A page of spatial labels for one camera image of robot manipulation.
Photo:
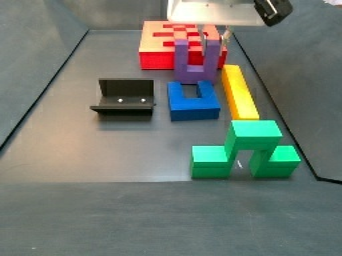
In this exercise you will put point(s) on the red board with slots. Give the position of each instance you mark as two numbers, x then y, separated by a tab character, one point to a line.
157	49

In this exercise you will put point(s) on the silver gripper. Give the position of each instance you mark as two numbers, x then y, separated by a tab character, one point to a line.
214	12

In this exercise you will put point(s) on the purple U-shaped block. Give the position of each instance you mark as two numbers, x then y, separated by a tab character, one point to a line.
190	74

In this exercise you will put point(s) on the yellow long block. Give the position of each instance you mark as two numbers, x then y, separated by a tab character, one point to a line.
240	99

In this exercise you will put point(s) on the blue U-shaped block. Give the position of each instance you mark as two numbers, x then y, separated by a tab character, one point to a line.
201	108

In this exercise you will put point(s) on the green bridge-shaped block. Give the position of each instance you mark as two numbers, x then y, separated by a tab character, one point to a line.
273	160

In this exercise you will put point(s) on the black angled bracket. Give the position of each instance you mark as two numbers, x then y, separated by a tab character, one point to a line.
126	95

